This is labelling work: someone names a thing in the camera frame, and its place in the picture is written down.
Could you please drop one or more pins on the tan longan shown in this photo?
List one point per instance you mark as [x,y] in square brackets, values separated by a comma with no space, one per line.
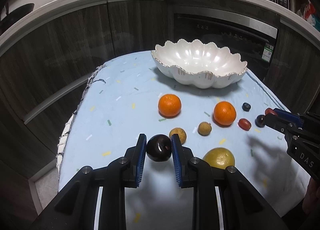
[181,134]
[204,128]

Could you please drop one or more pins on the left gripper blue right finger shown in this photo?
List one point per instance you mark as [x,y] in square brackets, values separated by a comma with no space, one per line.
[181,156]

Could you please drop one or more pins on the light blue patterned tablecloth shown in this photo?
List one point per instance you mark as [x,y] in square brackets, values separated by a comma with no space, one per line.
[122,103]

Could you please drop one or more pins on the yellow-green round fruit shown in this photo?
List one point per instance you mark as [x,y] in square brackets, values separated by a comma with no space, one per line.
[219,158]

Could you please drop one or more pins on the orange tangerine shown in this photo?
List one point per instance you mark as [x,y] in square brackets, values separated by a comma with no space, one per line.
[224,113]
[169,105]

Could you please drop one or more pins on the person's right hand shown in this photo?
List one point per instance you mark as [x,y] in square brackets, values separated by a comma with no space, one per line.
[311,199]

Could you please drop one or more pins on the dark plum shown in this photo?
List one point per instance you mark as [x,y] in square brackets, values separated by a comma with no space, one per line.
[158,148]

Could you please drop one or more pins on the built-in black dishwasher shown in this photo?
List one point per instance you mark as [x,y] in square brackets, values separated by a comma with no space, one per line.
[254,40]

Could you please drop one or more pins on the red plastic bag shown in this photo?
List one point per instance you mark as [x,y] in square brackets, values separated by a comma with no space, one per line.
[308,12]

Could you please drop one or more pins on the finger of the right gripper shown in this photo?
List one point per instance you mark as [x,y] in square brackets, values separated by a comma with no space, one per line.
[293,118]
[277,123]

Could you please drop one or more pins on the dark grape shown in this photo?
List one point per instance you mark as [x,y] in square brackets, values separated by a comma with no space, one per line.
[260,121]

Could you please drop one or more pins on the black wok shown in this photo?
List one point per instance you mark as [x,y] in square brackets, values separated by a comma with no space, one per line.
[15,16]

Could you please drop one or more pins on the blueberry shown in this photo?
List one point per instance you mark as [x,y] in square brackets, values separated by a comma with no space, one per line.
[246,107]

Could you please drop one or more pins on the white scalloped ceramic bowl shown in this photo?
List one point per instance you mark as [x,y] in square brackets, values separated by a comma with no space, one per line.
[197,64]

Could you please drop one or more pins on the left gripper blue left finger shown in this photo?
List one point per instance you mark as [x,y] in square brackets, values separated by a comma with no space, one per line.
[136,157]

